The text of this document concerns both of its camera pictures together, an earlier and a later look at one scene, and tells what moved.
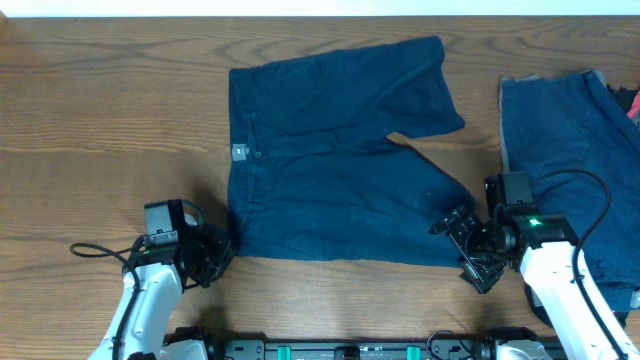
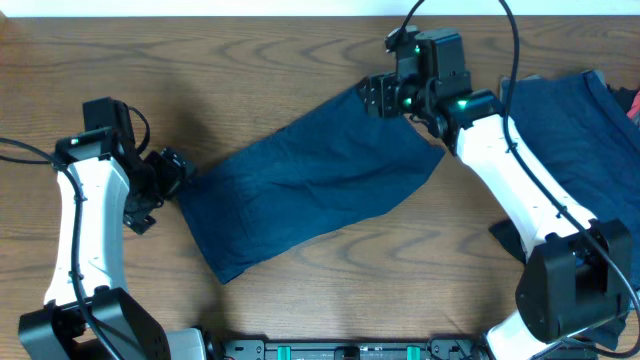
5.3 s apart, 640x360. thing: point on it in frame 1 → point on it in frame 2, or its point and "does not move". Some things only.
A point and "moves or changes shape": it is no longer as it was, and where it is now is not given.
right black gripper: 481,276 → 381,90
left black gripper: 224,245 → 176,173
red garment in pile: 635,107 does not move
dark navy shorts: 313,171 moves or changes shape
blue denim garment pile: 578,142 does not move
